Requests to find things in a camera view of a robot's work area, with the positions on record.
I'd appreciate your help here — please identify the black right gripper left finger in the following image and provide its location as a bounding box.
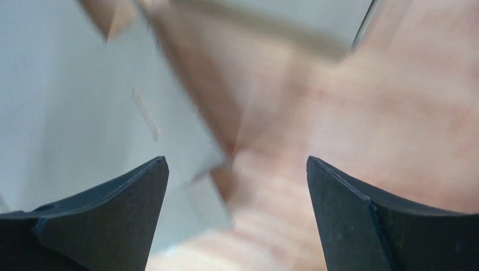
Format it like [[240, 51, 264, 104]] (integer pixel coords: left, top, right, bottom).
[[1, 156, 169, 270]]

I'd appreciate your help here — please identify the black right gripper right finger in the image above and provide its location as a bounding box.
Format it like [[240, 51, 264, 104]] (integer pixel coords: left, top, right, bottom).
[[307, 156, 478, 271]]

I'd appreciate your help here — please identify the brown cardboard sheet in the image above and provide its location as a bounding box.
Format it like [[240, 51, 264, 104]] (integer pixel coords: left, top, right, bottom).
[[1, 1, 233, 253]]

